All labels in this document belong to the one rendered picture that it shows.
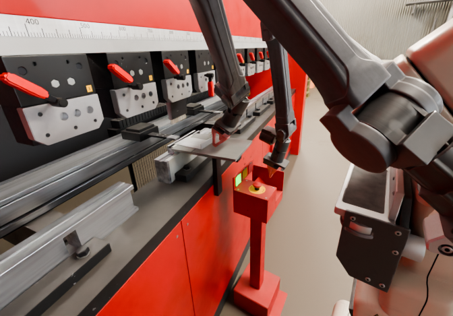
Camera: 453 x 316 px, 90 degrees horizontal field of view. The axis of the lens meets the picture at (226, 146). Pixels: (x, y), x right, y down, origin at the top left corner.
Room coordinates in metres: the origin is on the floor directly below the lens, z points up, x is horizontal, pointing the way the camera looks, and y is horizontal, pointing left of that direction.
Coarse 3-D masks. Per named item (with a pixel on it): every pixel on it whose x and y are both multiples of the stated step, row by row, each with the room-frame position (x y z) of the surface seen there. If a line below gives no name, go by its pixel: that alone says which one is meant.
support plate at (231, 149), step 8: (192, 136) 0.90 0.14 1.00; (200, 136) 0.90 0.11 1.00; (208, 136) 0.90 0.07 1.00; (216, 136) 0.89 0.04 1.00; (224, 144) 0.80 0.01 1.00; (232, 144) 0.80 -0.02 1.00; (240, 144) 0.79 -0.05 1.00; (248, 144) 0.79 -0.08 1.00; (184, 152) 0.76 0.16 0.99; (192, 152) 0.74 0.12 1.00; (200, 152) 0.73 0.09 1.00; (208, 152) 0.73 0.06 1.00; (216, 152) 0.73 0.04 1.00; (224, 152) 0.73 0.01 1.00; (232, 152) 0.72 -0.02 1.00; (240, 152) 0.72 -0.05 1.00; (232, 160) 0.67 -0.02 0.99
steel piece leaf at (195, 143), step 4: (188, 140) 0.85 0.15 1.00; (192, 140) 0.85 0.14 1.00; (196, 140) 0.85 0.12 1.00; (200, 140) 0.85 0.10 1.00; (204, 140) 0.85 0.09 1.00; (208, 140) 0.80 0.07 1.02; (180, 144) 0.81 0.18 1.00; (184, 144) 0.81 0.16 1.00; (188, 144) 0.81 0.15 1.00; (192, 144) 0.81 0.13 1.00; (196, 144) 0.81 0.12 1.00; (200, 144) 0.76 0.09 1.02; (204, 144) 0.78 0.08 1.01; (208, 144) 0.80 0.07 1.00; (196, 148) 0.77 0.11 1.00; (200, 148) 0.77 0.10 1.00
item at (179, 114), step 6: (168, 102) 0.82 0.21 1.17; (174, 102) 0.84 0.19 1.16; (180, 102) 0.87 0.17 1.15; (168, 108) 0.83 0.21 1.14; (174, 108) 0.84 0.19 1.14; (180, 108) 0.87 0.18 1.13; (186, 108) 0.91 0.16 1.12; (168, 114) 0.83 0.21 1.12; (174, 114) 0.83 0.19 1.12; (180, 114) 0.87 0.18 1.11; (174, 120) 0.84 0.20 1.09; (180, 120) 0.88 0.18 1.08
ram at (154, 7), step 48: (0, 0) 0.43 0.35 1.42; (48, 0) 0.49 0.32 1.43; (96, 0) 0.59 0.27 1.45; (144, 0) 0.73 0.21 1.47; (240, 0) 1.39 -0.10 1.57; (0, 48) 0.40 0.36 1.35; (48, 48) 0.47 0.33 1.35; (96, 48) 0.56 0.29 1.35; (144, 48) 0.70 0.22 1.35; (192, 48) 0.93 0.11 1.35; (240, 48) 1.38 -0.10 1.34
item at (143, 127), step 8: (128, 128) 0.94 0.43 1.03; (136, 128) 0.94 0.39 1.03; (144, 128) 0.94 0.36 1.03; (152, 128) 0.97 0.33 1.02; (128, 136) 0.92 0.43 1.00; (136, 136) 0.90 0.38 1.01; (144, 136) 0.92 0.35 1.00; (152, 136) 0.92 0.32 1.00; (160, 136) 0.91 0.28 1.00; (168, 136) 0.90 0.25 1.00; (176, 136) 0.90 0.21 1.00
